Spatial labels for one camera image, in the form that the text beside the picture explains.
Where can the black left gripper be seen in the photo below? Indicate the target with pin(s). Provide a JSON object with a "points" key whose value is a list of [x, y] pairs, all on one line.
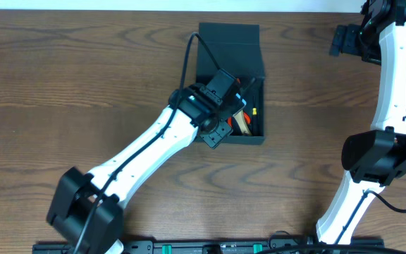
{"points": [[240, 106]]}

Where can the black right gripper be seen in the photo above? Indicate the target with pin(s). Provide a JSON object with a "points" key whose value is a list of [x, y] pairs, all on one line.
{"points": [[349, 45]]}

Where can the red handled cutting pliers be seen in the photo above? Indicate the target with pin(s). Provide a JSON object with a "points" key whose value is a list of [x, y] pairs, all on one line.
{"points": [[247, 118]]}

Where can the orange scraper wooden handle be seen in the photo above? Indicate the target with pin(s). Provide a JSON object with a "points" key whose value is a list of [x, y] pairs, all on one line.
{"points": [[245, 131]]}

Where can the black yellow screwdriver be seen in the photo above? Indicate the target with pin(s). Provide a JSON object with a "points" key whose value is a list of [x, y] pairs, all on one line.
{"points": [[255, 123]]}

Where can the black handled claw hammer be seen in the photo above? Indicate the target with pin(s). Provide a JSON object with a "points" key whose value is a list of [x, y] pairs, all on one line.
{"points": [[246, 87]]}

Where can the dark green box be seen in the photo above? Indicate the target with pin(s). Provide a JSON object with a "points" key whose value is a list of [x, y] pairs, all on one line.
{"points": [[236, 48]]}

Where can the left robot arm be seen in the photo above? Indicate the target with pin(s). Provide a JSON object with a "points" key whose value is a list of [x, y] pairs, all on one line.
{"points": [[88, 209]]}

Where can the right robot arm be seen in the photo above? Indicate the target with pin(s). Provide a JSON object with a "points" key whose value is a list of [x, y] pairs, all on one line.
{"points": [[373, 159]]}

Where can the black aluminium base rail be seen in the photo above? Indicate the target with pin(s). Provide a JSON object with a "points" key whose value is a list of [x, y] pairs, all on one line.
{"points": [[200, 247]]}

